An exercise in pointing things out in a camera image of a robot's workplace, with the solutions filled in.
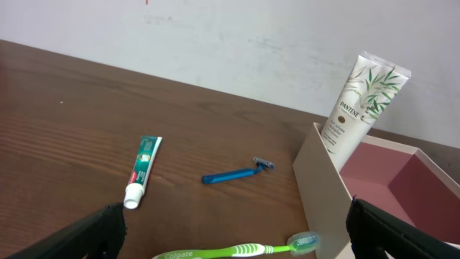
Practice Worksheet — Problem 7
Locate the green Colgate toothbrush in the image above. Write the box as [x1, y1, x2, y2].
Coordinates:
[153, 232, 320, 259]

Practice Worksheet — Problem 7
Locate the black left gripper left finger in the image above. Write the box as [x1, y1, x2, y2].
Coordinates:
[9, 202, 127, 259]

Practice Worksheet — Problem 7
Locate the blue disposable razor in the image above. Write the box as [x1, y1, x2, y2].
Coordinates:
[201, 157, 275, 184]

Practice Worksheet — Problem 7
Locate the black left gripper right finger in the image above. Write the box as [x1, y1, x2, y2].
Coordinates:
[346, 198, 459, 259]

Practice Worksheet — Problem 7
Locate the teal Colgate toothpaste tube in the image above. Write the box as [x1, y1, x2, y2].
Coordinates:
[124, 136, 162, 209]

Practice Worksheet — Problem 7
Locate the white box pink interior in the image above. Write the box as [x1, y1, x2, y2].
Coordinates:
[293, 123, 459, 258]

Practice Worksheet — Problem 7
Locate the white Pantene tube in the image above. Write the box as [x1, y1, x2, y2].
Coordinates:
[321, 51, 412, 171]

